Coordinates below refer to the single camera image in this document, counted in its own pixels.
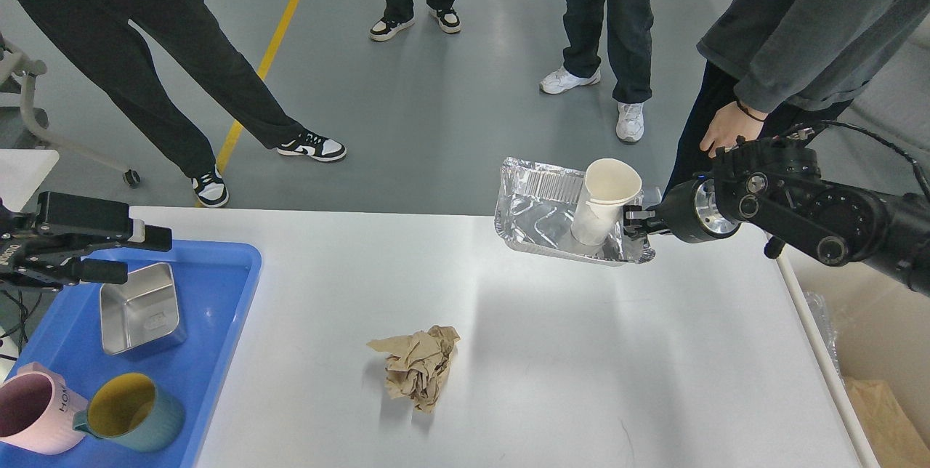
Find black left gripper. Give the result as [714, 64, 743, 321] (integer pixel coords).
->
[1, 192, 173, 287]

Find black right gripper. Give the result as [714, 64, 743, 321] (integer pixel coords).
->
[622, 177, 741, 243]

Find beige paper cup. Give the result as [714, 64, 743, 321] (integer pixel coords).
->
[570, 158, 642, 246]

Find aluminium foil container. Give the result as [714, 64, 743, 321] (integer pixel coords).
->
[494, 157, 655, 266]

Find stainless steel rectangular tray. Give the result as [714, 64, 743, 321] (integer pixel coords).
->
[99, 262, 188, 360]

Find pink ribbed mug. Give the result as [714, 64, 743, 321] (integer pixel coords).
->
[1, 362, 89, 455]

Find teal mug yellow inside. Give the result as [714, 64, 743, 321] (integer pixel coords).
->
[72, 372, 185, 452]

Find brown paper napkin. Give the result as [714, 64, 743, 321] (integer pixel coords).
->
[368, 326, 461, 414]

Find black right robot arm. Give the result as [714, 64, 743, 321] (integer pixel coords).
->
[622, 123, 929, 294]

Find white side table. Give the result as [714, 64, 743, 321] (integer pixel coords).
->
[1, 149, 60, 212]

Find blue plastic tray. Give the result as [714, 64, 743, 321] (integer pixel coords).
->
[1, 241, 262, 467]

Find grey wheeled chair base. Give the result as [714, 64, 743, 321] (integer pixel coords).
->
[0, 32, 141, 186]

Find person with white sneakers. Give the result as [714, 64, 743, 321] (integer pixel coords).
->
[539, 0, 654, 144]

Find person in beige top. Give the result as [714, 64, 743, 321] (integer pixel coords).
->
[17, 0, 347, 209]

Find white plastic bin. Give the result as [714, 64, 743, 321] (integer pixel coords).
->
[780, 247, 929, 464]

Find person in grey sweater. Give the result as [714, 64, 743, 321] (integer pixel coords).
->
[666, 0, 928, 190]

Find brown paper bag in bin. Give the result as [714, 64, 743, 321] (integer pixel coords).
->
[843, 376, 929, 467]

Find black cables at left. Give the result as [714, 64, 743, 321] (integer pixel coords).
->
[0, 286, 30, 360]

